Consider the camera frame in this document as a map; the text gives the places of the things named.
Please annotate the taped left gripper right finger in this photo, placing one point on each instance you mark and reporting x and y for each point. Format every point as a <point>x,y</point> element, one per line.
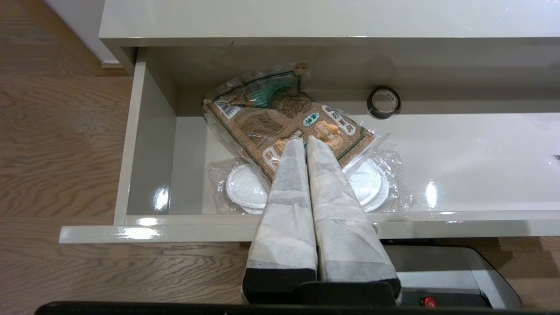
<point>345,232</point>

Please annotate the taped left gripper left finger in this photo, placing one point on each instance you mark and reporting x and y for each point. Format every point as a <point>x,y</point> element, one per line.
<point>284,227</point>

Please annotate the green label snack bag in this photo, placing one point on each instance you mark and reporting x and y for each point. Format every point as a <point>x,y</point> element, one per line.
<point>271,118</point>

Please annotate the black tape roll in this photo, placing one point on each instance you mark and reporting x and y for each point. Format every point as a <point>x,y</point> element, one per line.
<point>376,109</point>

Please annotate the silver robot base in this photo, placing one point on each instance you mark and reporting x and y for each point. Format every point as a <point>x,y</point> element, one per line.
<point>437,271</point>

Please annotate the cream white drawer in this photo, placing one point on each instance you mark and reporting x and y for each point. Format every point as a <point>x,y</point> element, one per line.
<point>153,153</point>

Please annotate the white slippers in crinkled wrap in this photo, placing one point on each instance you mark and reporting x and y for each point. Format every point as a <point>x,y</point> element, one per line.
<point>245,192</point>

